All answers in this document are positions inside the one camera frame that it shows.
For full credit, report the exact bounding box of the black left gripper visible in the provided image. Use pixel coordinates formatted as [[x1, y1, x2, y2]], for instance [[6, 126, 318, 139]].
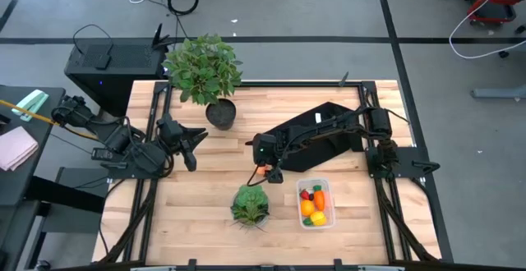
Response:
[[157, 113, 210, 172]]

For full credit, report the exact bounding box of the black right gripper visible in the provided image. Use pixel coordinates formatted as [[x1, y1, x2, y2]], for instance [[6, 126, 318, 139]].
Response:
[[251, 132, 288, 185]]

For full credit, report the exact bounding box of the black cloth with white label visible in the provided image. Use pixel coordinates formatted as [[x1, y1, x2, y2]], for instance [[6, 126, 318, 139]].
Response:
[[261, 101, 366, 173]]

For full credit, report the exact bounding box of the toy orange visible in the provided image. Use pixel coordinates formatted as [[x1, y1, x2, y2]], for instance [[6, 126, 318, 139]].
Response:
[[300, 200, 316, 218]]

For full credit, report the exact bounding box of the orange toy carrot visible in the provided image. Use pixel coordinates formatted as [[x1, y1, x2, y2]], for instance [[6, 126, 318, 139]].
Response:
[[312, 184, 326, 212]]

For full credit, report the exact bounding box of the yellow toy pepper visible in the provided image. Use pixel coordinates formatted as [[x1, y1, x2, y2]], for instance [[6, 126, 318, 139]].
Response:
[[302, 211, 329, 227]]

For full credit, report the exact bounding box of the clear plastic tupperware container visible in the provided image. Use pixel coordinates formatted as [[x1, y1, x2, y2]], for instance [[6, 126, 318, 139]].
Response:
[[296, 177, 337, 231]]

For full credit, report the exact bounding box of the succulent plant in white pot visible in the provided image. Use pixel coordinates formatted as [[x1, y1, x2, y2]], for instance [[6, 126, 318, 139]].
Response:
[[229, 183, 271, 233]]

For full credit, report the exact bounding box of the leafy green plant, black pot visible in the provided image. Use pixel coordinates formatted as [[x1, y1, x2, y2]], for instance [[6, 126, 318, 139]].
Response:
[[162, 33, 244, 131]]

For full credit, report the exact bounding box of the black power adapter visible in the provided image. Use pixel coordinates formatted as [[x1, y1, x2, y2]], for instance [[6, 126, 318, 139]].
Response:
[[90, 147, 116, 161]]

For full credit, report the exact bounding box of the black computer tower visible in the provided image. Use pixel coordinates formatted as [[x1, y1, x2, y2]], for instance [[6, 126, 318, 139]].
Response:
[[64, 23, 172, 117]]

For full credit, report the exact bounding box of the mint green stapler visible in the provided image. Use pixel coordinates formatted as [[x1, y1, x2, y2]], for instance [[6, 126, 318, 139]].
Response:
[[11, 89, 50, 122]]

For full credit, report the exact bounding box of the pink folded cloth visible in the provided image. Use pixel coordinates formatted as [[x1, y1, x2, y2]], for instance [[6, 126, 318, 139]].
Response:
[[0, 125, 39, 172]]

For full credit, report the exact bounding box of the black side desk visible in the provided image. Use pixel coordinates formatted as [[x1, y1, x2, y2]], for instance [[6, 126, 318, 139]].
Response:
[[0, 85, 67, 271]]

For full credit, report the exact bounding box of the grey desk foot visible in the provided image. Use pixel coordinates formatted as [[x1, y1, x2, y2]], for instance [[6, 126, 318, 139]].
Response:
[[470, 85, 526, 100]]

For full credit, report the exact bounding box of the red-framed black stool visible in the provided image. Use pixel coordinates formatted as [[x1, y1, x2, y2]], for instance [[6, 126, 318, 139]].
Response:
[[459, 0, 526, 28]]

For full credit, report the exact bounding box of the black aluminium table frame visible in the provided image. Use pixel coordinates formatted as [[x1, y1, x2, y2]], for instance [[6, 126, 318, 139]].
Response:
[[98, 80, 455, 271]]

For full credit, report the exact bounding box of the black coiled cable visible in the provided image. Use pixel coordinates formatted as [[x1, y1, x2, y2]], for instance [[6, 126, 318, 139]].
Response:
[[167, 0, 200, 16]]

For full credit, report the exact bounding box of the black cable loop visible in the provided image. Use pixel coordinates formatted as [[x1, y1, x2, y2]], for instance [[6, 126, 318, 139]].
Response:
[[72, 23, 114, 57]]

